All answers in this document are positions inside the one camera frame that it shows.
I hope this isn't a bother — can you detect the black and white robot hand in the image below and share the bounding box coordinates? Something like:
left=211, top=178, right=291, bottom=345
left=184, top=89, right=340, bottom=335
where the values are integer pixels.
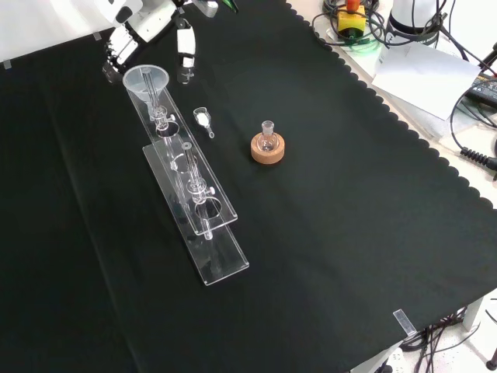
left=92, top=0, right=199, bottom=85

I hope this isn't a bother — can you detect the translucent plastic funnel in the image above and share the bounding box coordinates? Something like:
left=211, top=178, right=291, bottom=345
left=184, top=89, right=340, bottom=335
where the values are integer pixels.
left=122, top=65, right=170, bottom=120

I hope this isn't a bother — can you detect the glass weighing funnel with powder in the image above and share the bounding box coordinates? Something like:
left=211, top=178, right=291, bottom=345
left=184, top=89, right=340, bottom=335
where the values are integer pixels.
left=193, top=107, right=216, bottom=139

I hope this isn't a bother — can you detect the clear acrylic funnel stand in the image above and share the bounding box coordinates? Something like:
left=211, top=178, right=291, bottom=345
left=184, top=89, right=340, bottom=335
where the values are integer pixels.
left=126, top=66, right=250, bottom=288

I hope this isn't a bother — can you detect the small round-bottom glass flask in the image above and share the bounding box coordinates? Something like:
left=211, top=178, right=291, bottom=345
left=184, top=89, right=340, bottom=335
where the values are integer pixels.
left=259, top=120, right=280, bottom=152

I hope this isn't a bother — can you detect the yellow stop button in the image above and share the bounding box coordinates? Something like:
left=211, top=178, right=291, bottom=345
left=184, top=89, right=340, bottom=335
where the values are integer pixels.
left=335, top=0, right=367, bottom=40

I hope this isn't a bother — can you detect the white paper sheet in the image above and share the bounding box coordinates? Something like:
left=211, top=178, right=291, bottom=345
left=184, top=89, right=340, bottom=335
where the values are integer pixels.
left=371, top=40, right=482, bottom=120

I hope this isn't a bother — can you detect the black bench cloth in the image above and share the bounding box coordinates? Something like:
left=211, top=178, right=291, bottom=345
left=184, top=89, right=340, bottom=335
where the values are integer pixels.
left=0, top=0, right=497, bottom=373

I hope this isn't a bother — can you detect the black power adapter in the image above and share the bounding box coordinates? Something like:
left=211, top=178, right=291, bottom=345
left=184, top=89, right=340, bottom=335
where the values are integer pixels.
left=464, top=72, right=497, bottom=106

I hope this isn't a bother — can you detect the clear tape strip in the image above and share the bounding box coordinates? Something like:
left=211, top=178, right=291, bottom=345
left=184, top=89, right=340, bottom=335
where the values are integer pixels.
left=393, top=309, right=417, bottom=337

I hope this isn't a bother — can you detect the cork ring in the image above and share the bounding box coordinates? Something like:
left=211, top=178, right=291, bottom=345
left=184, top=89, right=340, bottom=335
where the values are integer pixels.
left=250, top=131, right=288, bottom=165

